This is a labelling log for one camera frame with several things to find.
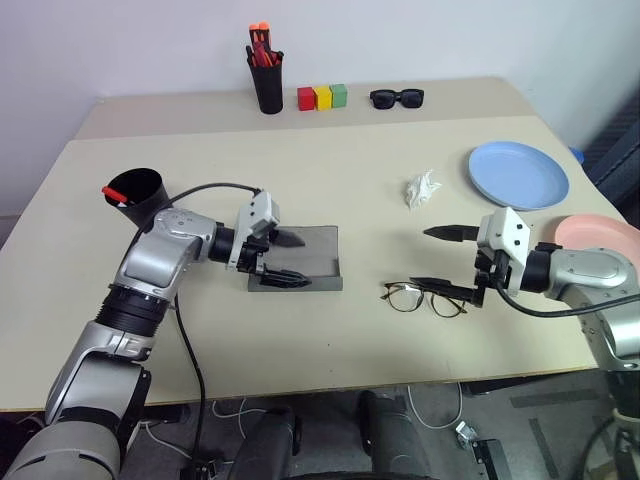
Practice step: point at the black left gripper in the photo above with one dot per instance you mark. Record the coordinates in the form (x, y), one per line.
(254, 255)

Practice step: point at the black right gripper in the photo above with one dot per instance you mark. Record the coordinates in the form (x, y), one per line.
(492, 272)

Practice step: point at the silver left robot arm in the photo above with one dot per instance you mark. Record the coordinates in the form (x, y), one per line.
(160, 250)

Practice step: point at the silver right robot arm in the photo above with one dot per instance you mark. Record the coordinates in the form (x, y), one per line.
(585, 270)

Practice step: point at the grey open glasses case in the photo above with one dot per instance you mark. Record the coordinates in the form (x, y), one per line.
(320, 250)

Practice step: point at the black tapered cup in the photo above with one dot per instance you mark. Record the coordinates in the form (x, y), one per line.
(147, 200)

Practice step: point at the thin brown rimmed eyeglasses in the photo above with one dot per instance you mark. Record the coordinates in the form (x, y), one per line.
(400, 290)

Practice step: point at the crumpled white paper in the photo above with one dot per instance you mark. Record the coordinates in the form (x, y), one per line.
(420, 192)

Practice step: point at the blue plate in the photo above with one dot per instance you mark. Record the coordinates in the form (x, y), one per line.
(517, 175)

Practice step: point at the pink plate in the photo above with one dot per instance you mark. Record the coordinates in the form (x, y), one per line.
(595, 232)

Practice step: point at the red wooden block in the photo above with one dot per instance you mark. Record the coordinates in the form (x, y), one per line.
(305, 99)

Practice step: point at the yellow wooden block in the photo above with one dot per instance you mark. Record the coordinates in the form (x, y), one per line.
(323, 98)

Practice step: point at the small blue object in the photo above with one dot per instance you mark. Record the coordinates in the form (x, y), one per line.
(579, 153)

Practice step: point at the tall black pen holder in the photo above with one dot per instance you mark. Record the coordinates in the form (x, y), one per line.
(268, 90)

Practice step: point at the black sunglasses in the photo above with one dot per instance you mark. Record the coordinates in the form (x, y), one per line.
(397, 99)

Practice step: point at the green wooden block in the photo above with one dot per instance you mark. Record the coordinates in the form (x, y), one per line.
(339, 95)

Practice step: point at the red marker with white band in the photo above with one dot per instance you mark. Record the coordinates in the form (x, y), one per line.
(114, 194)

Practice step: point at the dark rounded shape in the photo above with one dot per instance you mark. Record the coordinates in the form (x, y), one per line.
(395, 440)
(265, 445)

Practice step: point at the black chair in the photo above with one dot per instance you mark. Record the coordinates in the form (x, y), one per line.
(615, 150)

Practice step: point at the black floor bar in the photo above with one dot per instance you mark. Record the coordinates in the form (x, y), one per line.
(492, 460)

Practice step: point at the orange capped marker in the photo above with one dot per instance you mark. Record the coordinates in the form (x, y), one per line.
(254, 35)
(264, 32)

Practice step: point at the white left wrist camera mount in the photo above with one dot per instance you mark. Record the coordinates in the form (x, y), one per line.
(260, 210)

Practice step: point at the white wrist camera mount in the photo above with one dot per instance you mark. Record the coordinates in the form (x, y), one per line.
(505, 235)
(260, 210)

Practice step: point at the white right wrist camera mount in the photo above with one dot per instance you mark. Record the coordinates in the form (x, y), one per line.
(505, 235)

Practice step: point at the metal caster bracket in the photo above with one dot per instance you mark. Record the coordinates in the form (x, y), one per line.
(465, 434)

